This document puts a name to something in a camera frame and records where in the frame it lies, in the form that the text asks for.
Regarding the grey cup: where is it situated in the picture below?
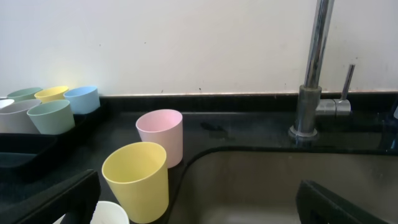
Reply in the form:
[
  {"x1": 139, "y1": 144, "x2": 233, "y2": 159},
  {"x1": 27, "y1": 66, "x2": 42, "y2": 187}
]
[{"x1": 0, "y1": 99, "x2": 42, "y2": 134}]

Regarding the yellow cup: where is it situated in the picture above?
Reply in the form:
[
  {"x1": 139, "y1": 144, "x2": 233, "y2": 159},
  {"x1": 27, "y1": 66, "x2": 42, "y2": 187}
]
[
  {"x1": 101, "y1": 141, "x2": 170, "y2": 224},
  {"x1": 34, "y1": 85, "x2": 70, "y2": 104}
]

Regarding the steel sink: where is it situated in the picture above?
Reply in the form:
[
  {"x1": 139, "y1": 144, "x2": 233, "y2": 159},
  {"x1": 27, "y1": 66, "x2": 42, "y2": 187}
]
[{"x1": 167, "y1": 146, "x2": 398, "y2": 224}]

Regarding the black tray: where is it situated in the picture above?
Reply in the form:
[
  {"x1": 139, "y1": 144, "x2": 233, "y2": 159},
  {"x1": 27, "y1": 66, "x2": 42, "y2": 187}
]
[{"x1": 0, "y1": 104, "x2": 108, "y2": 181}]

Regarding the steel tap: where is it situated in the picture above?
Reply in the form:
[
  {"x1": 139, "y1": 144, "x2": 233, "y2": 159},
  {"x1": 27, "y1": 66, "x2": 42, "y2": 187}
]
[{"x1": 287, "y1": 0, "x2": 356, "y2": 140}]

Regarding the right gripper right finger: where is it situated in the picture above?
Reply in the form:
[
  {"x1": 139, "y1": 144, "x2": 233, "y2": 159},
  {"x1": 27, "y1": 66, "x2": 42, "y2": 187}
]
[{"x1": 295, "y1": 179, "x2": 392, "y2": 224}]

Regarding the green cup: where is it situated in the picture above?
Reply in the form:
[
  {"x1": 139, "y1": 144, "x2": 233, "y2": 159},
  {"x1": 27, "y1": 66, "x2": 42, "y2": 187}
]
[
  {"x1": 27, "y1": 99, "x2": 76, "y2": 136},
  {"x1": 6, "y1": 86, "x2": 44, "y2": 103}
]

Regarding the blue cup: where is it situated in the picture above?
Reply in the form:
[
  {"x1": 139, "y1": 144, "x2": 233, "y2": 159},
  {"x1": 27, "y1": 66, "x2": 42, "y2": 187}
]
[{"x1": 63, "y1": 86, "x2": 101, "y2": 115}]

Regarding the white cup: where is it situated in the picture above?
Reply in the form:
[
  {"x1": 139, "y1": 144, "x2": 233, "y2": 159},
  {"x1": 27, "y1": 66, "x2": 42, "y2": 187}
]
[{"x1": 52, "y1": 200, "x2": 130, "y2": 224}]

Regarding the pink cup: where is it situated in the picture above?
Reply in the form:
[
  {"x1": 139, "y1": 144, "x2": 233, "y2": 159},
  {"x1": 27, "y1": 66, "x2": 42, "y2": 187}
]
[{"x1": 135, "y1": 108, "x2": 184, "y2": 169}]

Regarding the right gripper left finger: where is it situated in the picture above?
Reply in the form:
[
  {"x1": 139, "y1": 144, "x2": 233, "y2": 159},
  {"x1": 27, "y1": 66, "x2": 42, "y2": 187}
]
[{"x1": 0, "y1": 169, "x2": 101, "y2": 224}]

